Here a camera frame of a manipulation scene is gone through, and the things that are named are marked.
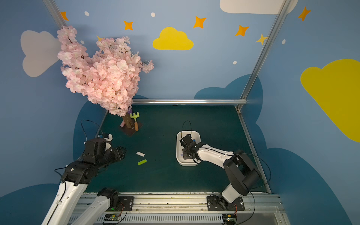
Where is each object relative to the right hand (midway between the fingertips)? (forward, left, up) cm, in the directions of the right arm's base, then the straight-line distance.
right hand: (190, 151), depth 92 cm
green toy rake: (+28, +46, 0) cm, 54 cm away
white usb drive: (-3, +33, -2) cm, 34 cm away
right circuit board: (-35, -22, -5) cm, 42 cm away
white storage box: (+9, -4, +4) cm, 11 cm away
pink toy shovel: (+20, +53, 0) cm, 57 cm away
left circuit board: (-39, +40, -3) cm, 56 cm away
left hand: (-10, +36, +19) cm, 42 cm away
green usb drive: (-9, +31, -2) cm, 33 cm away
